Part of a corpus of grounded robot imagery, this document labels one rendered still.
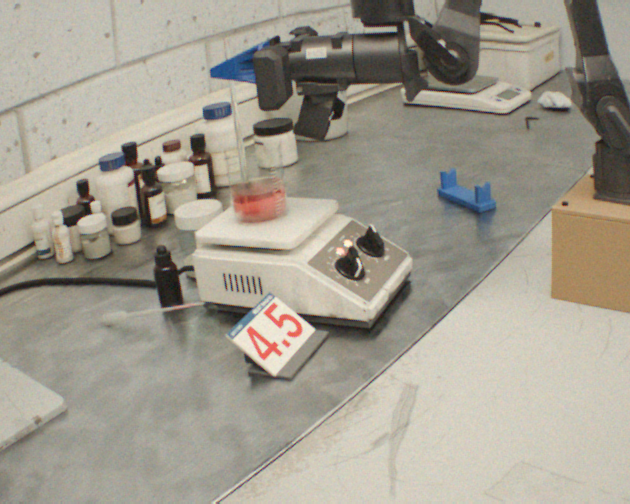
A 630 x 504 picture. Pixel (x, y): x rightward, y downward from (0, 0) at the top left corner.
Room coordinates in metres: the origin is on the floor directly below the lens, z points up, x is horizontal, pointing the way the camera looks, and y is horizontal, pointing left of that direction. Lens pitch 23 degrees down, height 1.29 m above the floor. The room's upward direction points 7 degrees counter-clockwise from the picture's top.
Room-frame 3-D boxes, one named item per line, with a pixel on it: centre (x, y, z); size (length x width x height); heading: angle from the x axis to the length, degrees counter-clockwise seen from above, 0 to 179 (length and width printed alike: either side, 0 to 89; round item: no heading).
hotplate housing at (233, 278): (0.83, 0.02, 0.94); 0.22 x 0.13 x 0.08; 62
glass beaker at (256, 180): (0.84, 0.05, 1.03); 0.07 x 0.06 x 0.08; 149
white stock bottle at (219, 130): (1.27, 0.13, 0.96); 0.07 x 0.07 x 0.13
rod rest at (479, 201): (1.05, -0.22, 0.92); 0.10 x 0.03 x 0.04; 26
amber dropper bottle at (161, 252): (0.84, 0.17, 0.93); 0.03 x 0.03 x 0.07
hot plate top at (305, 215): (0.84, 0.05, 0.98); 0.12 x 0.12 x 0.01; 62
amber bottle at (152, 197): (1.11, 0.22, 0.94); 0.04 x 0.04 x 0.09
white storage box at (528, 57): (1.94, -0.53, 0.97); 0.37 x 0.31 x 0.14; 144
